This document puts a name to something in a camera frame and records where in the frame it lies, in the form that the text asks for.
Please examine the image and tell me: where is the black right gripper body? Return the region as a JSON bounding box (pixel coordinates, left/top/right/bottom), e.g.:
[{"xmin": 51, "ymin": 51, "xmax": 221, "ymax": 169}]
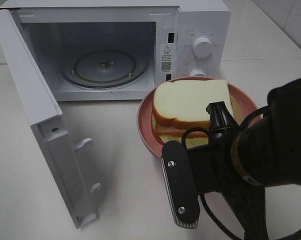
[{"xmin": 186, "ymin": 126, "xmax": 241, "ymax": 198}]

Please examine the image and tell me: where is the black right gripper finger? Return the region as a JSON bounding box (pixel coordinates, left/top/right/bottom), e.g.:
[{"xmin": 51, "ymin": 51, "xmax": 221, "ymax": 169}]
[
  {"xmin": 161, "ymin": 140, "xmax": 200, "ymax": 228},
  {"xmin": 206, "ymin": 101, "xmax": 240, "ymax": 140}
]

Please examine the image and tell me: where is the pink round plate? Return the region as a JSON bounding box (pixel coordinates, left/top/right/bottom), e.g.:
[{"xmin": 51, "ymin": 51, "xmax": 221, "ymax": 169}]
[{"xmin": 137, "ymin": 76, "xmax": 258, "ymax": 158}]

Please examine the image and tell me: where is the white bread top slice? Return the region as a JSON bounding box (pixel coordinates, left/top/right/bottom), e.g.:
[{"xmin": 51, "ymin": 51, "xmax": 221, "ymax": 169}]
[{"xmin": 152, "ymin": 79, "xmax": 234, "ymax": 130}]

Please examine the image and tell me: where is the ham slice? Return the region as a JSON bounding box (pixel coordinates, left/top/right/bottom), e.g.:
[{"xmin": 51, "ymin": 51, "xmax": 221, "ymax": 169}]
[{"xmin": 153, "ymin": 123, "xmax": 208, "ymax": 138}]

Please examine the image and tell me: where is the white microwave door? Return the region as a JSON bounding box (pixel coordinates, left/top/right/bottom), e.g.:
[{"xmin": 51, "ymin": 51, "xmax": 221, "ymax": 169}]
[{"xmin": 0, "ymin": 9, "xmax": 99, "ymax": 229}]

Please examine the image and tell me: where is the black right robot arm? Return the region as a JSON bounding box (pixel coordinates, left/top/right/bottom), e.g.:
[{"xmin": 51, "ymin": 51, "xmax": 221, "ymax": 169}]
[{"xmin": 161, "ymin": 78, "xmax": 301, "ymax": 240}]

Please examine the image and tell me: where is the white lower timer knob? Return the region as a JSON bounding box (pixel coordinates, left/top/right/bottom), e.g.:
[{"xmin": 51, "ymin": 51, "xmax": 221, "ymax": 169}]
[{"xmin": 189, "ymin": 69, "xmax": 206, "ymax": 77}]

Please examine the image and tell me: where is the white upper power knob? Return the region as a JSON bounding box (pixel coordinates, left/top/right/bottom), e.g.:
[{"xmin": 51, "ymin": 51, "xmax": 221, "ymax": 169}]
[{"xmin": 191, "ymin": 35, "xmax": 213, "ymax": 59}]

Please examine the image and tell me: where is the warning label sticker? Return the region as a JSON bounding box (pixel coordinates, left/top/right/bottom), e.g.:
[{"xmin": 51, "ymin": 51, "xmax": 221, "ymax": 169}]
[{"xmin": 160, "ymin": 44, "xmax": 173, "ymax": 73}]

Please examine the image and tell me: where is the white microwave oven body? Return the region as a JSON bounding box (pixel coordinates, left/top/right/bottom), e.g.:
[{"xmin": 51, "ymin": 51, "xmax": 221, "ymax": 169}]
[{"xmin": 0, "ymin": 0, "xmax": 231, "ymax": 101}]

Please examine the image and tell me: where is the glass microwave turntable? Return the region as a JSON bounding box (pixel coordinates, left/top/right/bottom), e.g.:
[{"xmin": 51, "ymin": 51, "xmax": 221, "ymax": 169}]
[{"xmin": 60, "ymin": 48, "xmax": 150, "ymax": 89}]

